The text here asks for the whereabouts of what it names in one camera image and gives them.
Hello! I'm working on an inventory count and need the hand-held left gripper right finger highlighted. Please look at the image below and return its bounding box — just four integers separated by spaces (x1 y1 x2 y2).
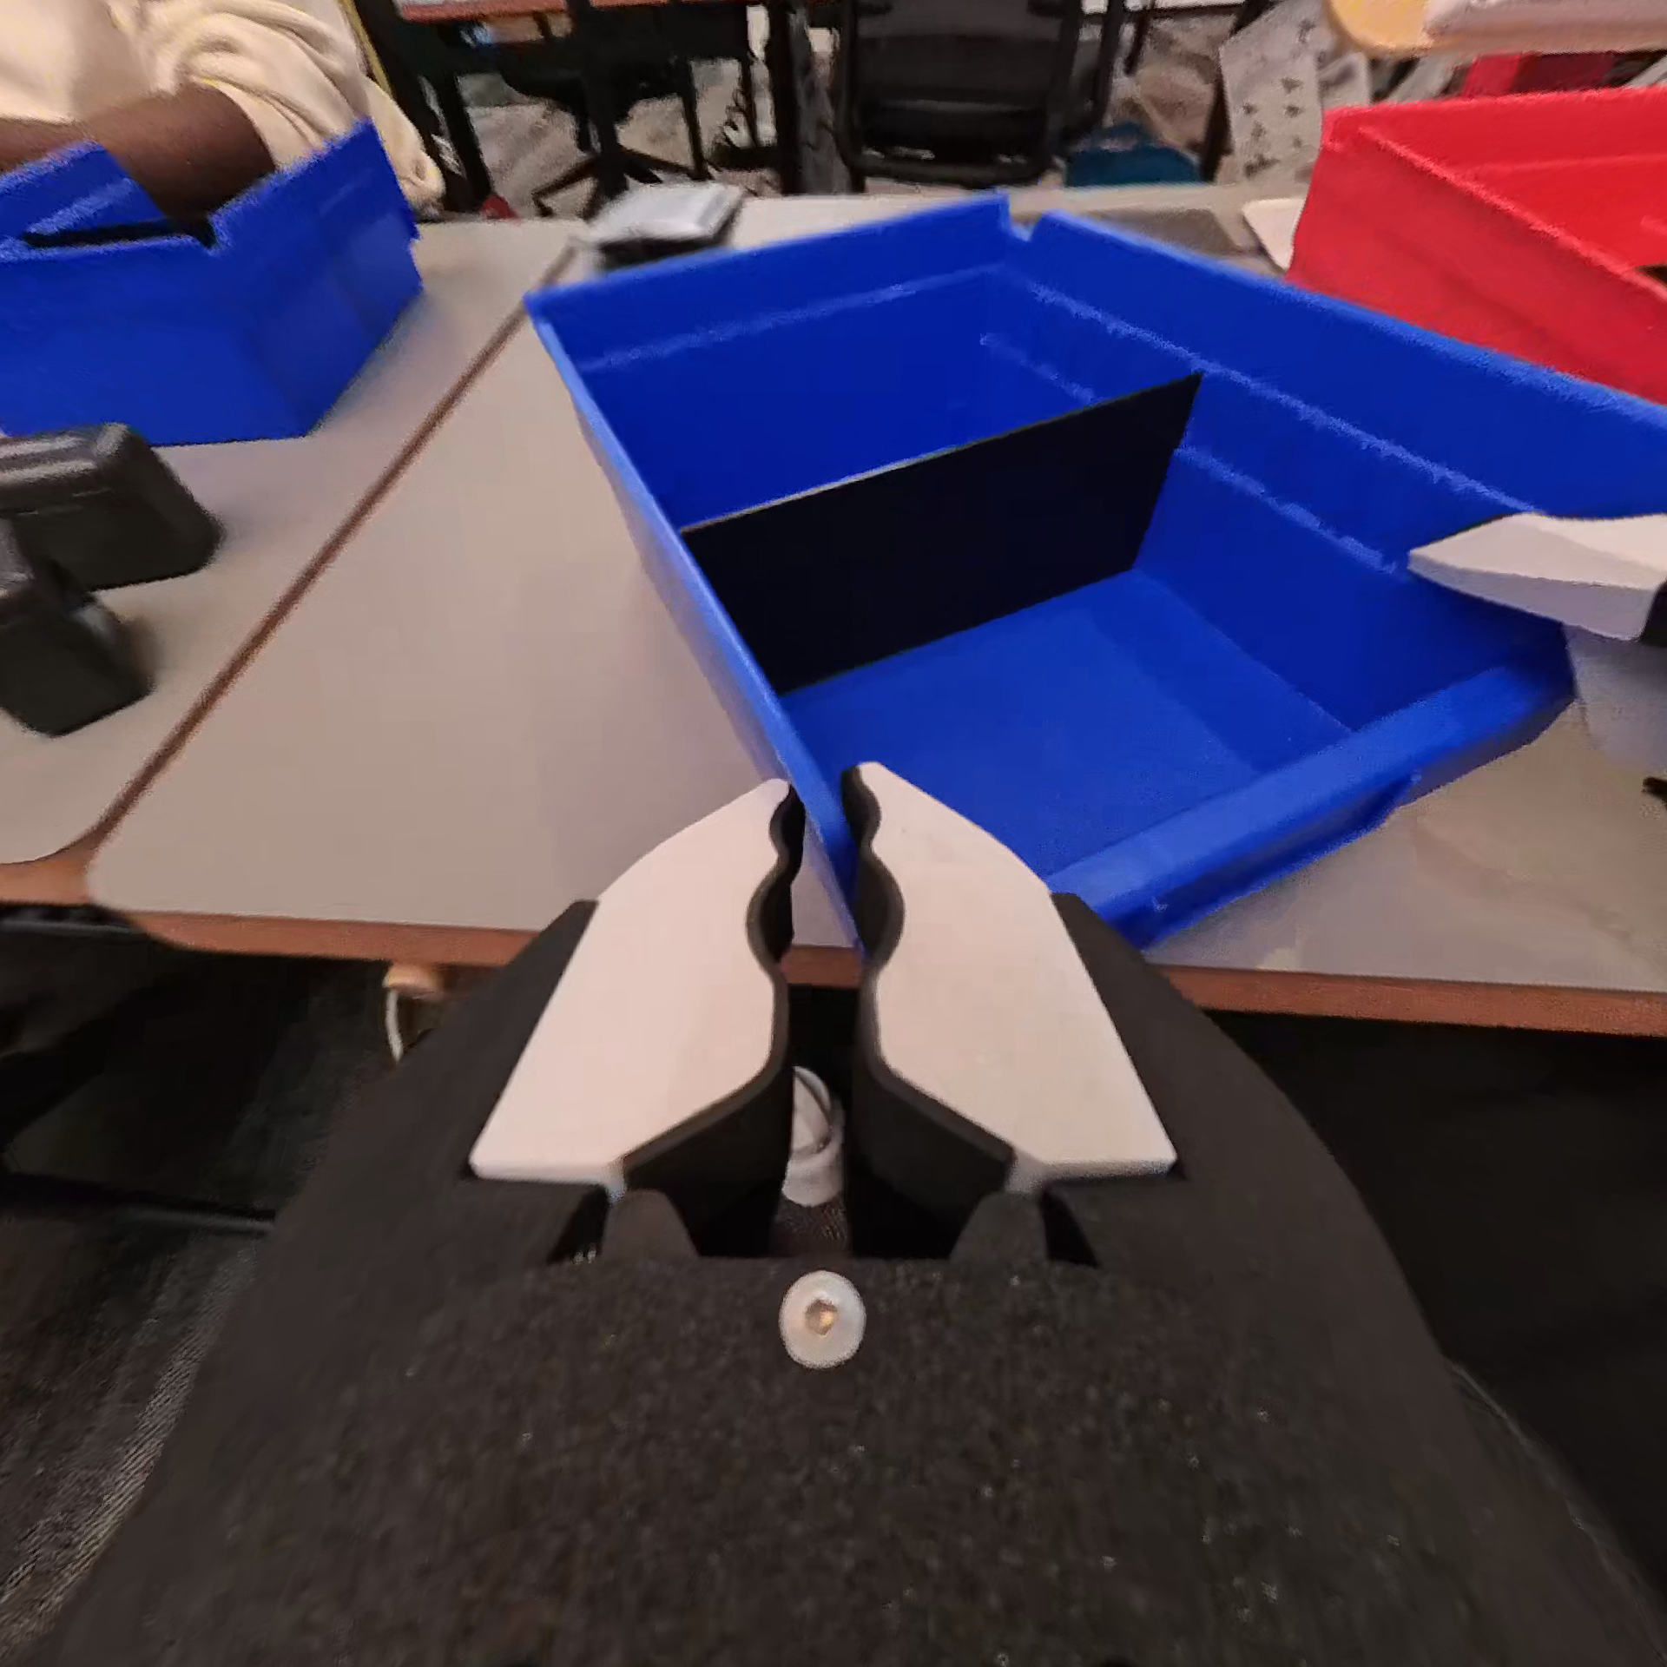
844 763 1181 1194

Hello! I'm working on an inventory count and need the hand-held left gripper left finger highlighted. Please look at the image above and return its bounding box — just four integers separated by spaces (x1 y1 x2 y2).
469 779 802 1194

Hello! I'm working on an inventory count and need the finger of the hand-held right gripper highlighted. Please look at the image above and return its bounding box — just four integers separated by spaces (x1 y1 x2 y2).
1409 513 1667 787

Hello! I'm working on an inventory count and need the blue storage bin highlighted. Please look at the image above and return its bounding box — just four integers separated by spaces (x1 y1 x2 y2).
524 195 1667 951
0 120 427 449

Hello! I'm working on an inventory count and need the red storage bin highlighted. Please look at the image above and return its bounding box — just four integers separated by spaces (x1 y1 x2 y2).
1286 84 1667 406

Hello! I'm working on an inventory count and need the white shoe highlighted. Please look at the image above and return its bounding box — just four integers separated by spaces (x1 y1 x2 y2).
782 1067 848 1207

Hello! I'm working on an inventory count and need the black bin divider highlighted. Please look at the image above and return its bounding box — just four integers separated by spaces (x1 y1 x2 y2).
681 374 1203 695

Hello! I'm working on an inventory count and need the printed paper sheet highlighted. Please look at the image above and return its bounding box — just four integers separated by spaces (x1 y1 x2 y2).
1217 7 1372 185

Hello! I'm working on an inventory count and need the blue plastic container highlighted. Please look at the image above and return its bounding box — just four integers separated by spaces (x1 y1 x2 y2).
1062 124 1203 193

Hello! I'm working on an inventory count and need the black device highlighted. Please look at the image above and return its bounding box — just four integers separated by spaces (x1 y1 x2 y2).
0 424 222 737

